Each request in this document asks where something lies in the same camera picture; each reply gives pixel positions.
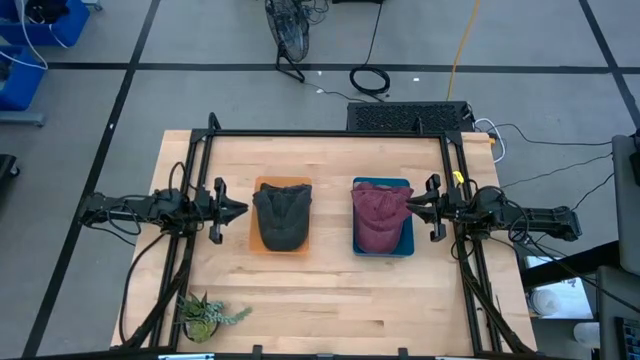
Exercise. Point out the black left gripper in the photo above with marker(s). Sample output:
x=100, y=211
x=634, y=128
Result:
x=205, y=210

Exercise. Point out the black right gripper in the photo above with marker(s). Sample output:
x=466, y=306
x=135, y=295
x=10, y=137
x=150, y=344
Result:
x=450, y=210

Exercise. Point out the blue plastic bin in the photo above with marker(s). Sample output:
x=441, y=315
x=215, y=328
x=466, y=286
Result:
x=409, y=240

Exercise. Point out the maroon baseball cap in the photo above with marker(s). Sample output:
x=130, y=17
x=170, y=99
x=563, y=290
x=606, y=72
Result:
x=377, y=225
x=362, y=187

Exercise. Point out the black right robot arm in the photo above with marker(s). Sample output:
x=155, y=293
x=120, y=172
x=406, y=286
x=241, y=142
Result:
x=530, y=217

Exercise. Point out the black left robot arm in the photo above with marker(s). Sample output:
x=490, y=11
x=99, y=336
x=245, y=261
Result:
x=130, y=207

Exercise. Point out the translucent orange plastic bin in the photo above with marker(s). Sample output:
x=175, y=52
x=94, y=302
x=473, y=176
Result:
x=290, y=179

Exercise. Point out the black perforated equipment box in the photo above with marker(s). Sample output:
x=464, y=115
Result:
x=400, y=117

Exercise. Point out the green potted succulent plant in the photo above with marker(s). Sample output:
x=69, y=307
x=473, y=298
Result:
x=202, y=320

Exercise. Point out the white roll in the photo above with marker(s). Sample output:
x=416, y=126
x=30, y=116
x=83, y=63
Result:
x=546, y=301

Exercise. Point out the black floor beam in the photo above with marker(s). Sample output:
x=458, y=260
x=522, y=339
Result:
x=570, y=265

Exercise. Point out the black floor fan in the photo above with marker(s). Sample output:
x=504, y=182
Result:
x=290, y=30

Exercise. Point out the grey machine cabinet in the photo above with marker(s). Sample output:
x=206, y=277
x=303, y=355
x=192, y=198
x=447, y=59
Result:
x=617, y=310

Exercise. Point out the black equipment foot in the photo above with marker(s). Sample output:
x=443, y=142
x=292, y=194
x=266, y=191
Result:
x=6, y=167

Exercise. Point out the black frame bracket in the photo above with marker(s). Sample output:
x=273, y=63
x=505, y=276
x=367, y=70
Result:
x=214, y=121

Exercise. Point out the black aluminium table frame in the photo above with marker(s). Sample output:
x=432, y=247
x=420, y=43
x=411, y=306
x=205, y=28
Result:
x=325, y=134

